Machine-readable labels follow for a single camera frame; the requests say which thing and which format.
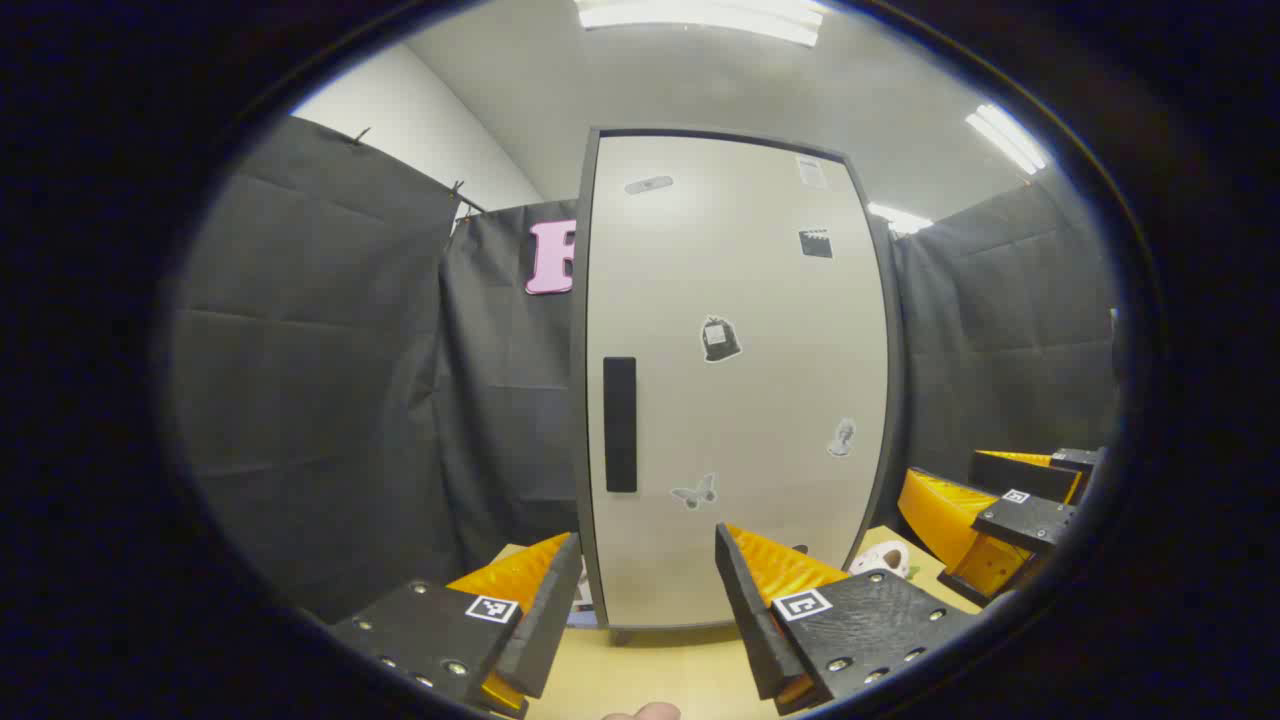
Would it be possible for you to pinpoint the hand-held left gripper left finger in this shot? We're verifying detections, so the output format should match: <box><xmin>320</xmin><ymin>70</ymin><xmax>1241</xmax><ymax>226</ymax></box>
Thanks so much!
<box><xmin>330</xmin><ymin>532</ymin><xmax>585</xmax><ymax>719</ymax></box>

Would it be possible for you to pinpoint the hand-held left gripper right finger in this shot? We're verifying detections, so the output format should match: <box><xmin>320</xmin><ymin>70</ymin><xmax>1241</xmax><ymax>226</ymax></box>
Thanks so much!
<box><xmin>714</xmin><ymin>522</ymin><xmax>987</xmax><ymax>716</ymax></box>

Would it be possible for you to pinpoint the grey cabinet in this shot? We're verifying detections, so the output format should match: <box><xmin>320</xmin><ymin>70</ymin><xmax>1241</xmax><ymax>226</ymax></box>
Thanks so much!
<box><xmin>570</xmin><ymin>127</ymin><xmax>906</xmax><ymax>646</ymax></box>

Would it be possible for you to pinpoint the white plush slipper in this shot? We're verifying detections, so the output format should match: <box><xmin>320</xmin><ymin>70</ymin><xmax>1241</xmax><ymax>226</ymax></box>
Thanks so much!
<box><xmin>848</xmin><ymin>542</ymin><xmax>913</xmax><ymax>581</ymax></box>

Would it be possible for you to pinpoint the ceiling light panel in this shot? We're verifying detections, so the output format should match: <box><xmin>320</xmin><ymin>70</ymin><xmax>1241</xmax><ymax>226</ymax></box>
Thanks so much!
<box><xmin>868</xmin><ymin>203</ymin><xmax>933</xmax><ymax>236</ymax></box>
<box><xmin>965</xmin><ymin>103</ymin><xmax>1047</xmax><ymax>176</ymax></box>
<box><xmin>575</xmin><ymin>0</ymin><xmax>831</xmax><ymax>47</ymax></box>

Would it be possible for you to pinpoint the black backdrop cloth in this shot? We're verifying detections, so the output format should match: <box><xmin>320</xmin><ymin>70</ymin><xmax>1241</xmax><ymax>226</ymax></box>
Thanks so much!
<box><xmin>165</xmin><ymin>115</ymin><xmax>1121</xmax><ymax>621</ymax></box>

